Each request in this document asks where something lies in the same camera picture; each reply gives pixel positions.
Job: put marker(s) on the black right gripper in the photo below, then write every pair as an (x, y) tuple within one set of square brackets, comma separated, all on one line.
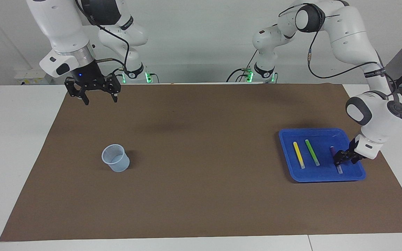
[(87, 75)]

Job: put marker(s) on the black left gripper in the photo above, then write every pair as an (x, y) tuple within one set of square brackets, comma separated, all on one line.
[(354, 150)]

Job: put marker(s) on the purple marker pen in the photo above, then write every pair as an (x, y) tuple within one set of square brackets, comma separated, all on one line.
[(333, 150)]

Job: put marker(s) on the green marker pen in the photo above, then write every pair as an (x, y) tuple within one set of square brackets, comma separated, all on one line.
[(312, 151)]

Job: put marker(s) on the yellow marker pen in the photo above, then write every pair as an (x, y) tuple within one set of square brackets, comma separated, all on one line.
[(298, 153)]

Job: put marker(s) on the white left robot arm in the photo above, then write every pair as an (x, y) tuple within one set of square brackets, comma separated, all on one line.
[(347, 31)]

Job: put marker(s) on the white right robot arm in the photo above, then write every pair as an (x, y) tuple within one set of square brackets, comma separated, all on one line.
[(63, 24)]

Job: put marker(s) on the blue plastic tray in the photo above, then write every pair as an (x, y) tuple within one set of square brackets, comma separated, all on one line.
[(323, 174)]

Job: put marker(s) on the clear plastic cup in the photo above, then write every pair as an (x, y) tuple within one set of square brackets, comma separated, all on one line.
[(116, 164)]

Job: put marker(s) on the brown table mat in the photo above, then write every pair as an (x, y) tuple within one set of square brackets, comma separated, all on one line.
[(201, 174)]

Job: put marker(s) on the white wall socket box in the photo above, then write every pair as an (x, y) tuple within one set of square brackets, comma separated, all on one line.
[(33, 76)]

